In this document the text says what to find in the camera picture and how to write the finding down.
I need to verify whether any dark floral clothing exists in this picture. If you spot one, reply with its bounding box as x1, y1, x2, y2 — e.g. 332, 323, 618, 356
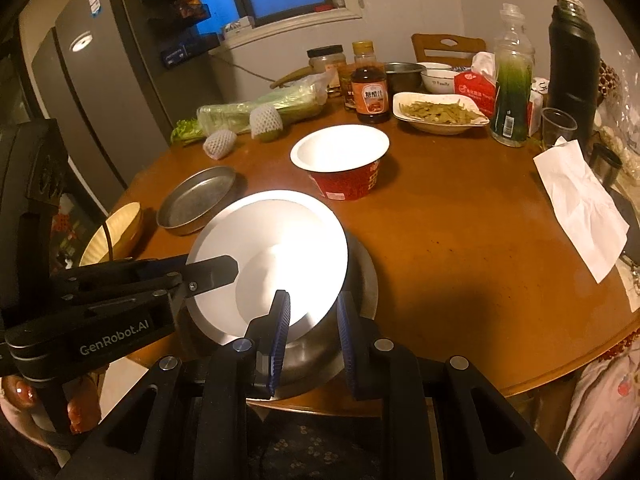
244, 402, 393, 480

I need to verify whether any glass jar with dark lid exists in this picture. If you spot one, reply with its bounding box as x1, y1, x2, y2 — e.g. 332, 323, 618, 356
306, 45, 347, 93

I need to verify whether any small steel cup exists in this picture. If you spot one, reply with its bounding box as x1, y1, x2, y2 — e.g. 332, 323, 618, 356
587, 143, 623, 188

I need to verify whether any person's left hand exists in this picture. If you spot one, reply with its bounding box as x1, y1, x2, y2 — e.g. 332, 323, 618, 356
0, 374, 104, 437

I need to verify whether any small white carton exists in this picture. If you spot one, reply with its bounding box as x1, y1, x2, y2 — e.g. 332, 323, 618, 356
527, 77, 551, 136

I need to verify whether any grey refrigerator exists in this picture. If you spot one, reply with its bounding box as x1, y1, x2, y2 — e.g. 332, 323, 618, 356
30, 0, 226, 211

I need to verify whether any leopard print pouch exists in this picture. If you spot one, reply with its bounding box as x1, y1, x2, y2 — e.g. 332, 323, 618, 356
597, 57, 621, 106

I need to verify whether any cream shell-shaped plate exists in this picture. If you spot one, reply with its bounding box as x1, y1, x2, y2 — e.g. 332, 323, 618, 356
79, 201, 146, 267

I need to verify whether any red bead string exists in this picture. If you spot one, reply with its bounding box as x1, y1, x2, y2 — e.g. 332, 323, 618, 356
607, 329, 640, 357

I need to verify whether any white ceramic bowl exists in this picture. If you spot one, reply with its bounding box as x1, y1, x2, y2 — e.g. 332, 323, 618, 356
419, 62, 461, 95

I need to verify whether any small chili sauce jar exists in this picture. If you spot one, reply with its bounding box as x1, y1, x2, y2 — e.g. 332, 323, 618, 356
339, 72, 357, 111

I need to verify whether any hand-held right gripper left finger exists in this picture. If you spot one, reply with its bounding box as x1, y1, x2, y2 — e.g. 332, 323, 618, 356
55, 289, 293, 480

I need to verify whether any white plate of green beans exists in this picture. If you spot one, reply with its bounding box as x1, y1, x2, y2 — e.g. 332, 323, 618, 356
392, 91, 490, 136

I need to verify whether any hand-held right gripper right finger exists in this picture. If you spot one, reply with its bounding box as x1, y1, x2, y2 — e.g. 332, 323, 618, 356
336, 291, 576, 480

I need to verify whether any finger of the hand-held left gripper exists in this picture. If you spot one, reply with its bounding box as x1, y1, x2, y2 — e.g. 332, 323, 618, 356
52, 255, 240, 308

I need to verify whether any pink cloth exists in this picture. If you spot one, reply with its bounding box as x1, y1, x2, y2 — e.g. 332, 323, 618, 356
557, 345, 640, 480

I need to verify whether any red tissue pack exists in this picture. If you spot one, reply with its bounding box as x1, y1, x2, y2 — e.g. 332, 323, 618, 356
452, 51, 501, 118

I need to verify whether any clear bottle of green liquid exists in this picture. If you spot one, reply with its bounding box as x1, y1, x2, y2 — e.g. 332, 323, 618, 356
489, 3, 536, 148

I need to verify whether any wooden chair with curved back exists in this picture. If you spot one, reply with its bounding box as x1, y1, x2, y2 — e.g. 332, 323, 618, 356
272, 66, 313, 90

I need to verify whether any red paper bowl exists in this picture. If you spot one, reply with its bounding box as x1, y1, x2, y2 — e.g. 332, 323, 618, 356
290, 124, 391, 202
186, 190, 349, 347

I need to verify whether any dark fridge side rack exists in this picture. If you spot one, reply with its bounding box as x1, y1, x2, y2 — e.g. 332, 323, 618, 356
137, 0, 211, 36

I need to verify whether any blue box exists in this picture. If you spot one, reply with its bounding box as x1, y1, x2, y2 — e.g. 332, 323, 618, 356
160, 35, 221, 68

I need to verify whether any dark vinegar bottle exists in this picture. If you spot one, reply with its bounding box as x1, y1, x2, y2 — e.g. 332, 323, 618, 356
349, 65, 391, 125

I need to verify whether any clear plastic cup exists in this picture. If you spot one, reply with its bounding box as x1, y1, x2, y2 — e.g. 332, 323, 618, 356
541, 107, 578, 151

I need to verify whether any white paper napkin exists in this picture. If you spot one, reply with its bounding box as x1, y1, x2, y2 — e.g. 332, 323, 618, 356
532, 136, 630, 283

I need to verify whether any black thermos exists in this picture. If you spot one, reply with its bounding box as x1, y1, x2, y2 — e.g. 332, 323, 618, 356
547, 0, 601, 136

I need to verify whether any thin wall cable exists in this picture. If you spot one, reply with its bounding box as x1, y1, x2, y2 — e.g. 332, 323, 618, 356
210, 55, 277, 84

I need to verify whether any wooden chair with cutout back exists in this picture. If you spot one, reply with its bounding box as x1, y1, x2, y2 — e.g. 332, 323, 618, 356
411, 33, 487, 67

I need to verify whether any fruit in foam net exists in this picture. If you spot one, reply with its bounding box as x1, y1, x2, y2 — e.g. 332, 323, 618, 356
202, 128, 237, 162
249, 105, 283, 142

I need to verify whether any shallow steel pan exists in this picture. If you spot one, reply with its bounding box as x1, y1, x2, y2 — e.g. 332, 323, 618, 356
156, 165, 237, 236

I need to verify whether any clear plastic bag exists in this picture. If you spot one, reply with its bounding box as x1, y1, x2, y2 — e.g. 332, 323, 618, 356
595, 35, 640, 181

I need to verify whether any large steel bowl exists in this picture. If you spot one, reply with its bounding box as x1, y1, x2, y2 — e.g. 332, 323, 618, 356
184, 230, 379, 403

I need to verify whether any black flat device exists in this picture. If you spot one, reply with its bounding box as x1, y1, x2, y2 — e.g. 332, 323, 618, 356
610, 185, 640, 261

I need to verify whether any celery in plastic bag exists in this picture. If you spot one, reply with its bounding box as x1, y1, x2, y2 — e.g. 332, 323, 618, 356
170, 72, 331, 147

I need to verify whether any steel pot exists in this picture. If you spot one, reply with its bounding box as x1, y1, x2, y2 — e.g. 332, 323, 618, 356
384, 62, 427, 92

